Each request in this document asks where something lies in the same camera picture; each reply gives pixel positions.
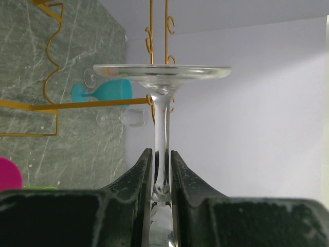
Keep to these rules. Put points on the teal plastic goblet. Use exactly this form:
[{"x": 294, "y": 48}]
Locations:
[{"x": 117, "y": 89}]

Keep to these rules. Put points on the gold wire glass rack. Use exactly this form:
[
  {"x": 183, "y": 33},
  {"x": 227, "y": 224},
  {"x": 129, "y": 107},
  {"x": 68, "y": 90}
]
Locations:
[{"x": 54, "y": 109}]

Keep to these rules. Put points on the clear wine glass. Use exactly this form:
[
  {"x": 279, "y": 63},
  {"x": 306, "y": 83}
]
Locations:
[
  {"x": 130, "y": 118},
  {"x": 162, "y": 81},
  {"x": 89, "y": 77}
]

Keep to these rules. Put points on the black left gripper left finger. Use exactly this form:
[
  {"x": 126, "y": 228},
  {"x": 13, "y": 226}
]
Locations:
[{"x": 115, "y": 215}]

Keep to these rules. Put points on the green plastic goblet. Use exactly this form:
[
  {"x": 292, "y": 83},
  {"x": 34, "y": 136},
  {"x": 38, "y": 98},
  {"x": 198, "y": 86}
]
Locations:
[{"x": 40, "y": 188}]

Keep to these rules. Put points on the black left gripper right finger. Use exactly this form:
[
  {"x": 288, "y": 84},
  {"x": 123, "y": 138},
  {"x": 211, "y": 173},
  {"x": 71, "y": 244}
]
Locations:
[{"x": 203, "y": 216}]

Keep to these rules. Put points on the pink plastic goblet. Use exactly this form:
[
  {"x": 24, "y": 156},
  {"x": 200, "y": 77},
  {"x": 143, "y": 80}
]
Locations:
[{"x": 11, "y": 176}]

